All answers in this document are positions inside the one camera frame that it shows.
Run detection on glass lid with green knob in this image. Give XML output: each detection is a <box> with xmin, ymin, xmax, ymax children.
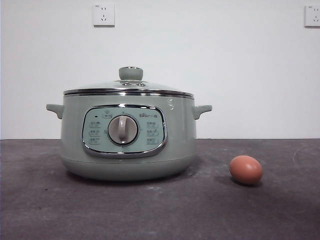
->
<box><xmin>62</xmin><ymin>66</ymin><xmax>195</xmax><ymax>97</ymax></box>

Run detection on brown egg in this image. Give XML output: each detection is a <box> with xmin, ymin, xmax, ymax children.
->
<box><xmin>229</xmin><ymin>155</ymin><xmax>263</xmax><ymax>186</ymax></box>

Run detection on pale green electric cooking pot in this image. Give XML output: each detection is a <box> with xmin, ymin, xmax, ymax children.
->
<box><xmin>45</xmin><ymin>92</ymin><xmax>213</xmax><ymax>182</ymax></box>

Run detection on white wall socket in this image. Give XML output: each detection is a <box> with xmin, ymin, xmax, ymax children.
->
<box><xmin>93</xmin><ymin>4</ymin><xmax>116</xmax><ymax>28</ymax></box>
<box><xmin>304</xmin><ymin>5</ymin><xmax>320</xmax><ymax>28</ymax></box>

